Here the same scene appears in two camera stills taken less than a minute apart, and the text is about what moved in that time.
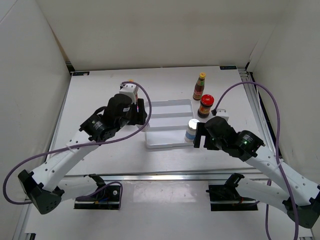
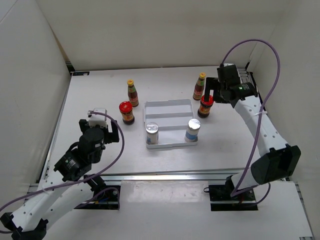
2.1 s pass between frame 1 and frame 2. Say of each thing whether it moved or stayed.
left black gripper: moved
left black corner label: stayed
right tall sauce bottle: stayed
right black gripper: moved
